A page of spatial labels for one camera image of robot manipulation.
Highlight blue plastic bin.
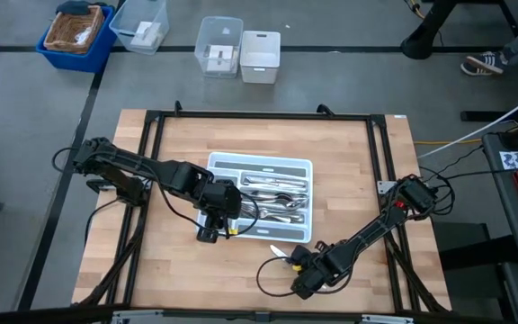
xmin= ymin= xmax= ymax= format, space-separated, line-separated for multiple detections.
xmin=36 ymin=4 xmax=118 ymax=74

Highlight black arm cable loops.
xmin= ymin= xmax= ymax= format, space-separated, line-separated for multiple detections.
xmin=420 ymin=166 xmax=457 ymax=218

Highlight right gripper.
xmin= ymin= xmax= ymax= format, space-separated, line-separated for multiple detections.
xmin=290 ymin=240 xmax=339 ymax=301

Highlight black desk base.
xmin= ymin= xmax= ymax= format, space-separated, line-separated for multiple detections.
xmin=400 ymin=0 xmax=518 ymax=62

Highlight brown wicker basket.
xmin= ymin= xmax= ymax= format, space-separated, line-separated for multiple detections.
xmin=43 ymin=4 xmax=106 ymax=55

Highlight silver table knife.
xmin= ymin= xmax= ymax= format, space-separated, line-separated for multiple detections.
xmin=244 ymin=175 xmax=308 ymax=186
xmin=247 ymin=175 xmax=308 ymax=187
xmin=243 ymin=178 xmax=303 ymax=190
xmin=243 ymin=175 xmax=306 ymax=188
xmin=269 ymin=244 xmax=290 ymax=261
xmin=246 ymin=178 xmax=308 ymax=191

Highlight black furniture piece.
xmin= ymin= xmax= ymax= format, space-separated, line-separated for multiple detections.
xmin=433 ymin=222 xmax=518 ymax=324

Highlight white cardboard box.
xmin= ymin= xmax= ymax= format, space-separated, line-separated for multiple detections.
xmin=206 ymin=43 xmax=237 ymax=73
xmin=130 ymin=20 xmax=165 ymax=49

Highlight silver fork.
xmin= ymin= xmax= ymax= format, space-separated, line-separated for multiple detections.
xmin=254 ymin=210 xmax=308 ymax=225
xmin=243 ymin=209 xmax=306 ymax=225
xmin=249 ymin=209 xmax=308 ymax=225
xmin=240 ymin=207 xmax=296 ymax=222
xmin=243 ymin=206 xmax=308 ymax=222

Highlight black floor bar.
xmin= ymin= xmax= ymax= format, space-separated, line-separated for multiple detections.
xmin=460 ymin=107 xmax=518 ymax=123

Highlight yellow black cable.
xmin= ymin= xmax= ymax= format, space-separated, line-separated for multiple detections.
xmin=405 ymin=0 xmax=424 ymax=20

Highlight black cloth bundle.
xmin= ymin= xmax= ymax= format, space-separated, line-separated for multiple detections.
xmin=56 ymin=0 xmax=94 ymax=14

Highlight small silver spoon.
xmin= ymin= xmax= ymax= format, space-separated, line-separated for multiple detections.
xmin=239 ymin=197 xmax=278 ymax=211

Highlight white cutlery organizer tray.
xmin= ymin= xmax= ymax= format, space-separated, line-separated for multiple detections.
xmin=195 ymin=150 xmax=315 ymax=245

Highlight white crumpled paper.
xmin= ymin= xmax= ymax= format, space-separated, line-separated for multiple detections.
xmin=76 ymin=26 xmax=94 ymax=45

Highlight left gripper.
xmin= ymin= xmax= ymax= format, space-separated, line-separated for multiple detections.
xmin=196 ymin=178 xmax=245 ymax=245

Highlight clear plastic storage bin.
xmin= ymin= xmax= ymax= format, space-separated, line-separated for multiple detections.
xmin=109 ymin=0 xmax=172 ymax=56
xmin=193 ymin=15 xmax=246 ymax=79

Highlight white plastic bin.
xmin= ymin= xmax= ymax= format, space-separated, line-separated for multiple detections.
xmin=239 ymin=29 xmax=283 ymax=86

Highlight silver metal bracket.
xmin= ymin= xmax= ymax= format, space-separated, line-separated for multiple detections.
xmin=361 ymin=313 xmax=415 ymax=324
xmin=110 ymin=309 xmax=165 ymax=324

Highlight black floor cable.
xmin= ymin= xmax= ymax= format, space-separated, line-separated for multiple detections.
xmin=84 ymin=197 xmax=124 ymax=248

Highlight white cable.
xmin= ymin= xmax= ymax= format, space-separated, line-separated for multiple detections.
xmin=417 ymin=85 xmax=518 ymax=159

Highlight yellow floor cable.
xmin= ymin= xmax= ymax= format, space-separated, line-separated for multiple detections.
xmin=414 ymin=138 xmax=485 ymax=148

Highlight black side cart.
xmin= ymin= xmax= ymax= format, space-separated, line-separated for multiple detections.
xmin=481 ymin=121 xmax=518 ymax=274

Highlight person's shoe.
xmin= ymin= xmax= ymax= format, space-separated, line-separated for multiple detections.
xmin=468 ymin=50 xmax=511 ymax=73
xmin=460 ymin=61 xmax=489 ymax=77

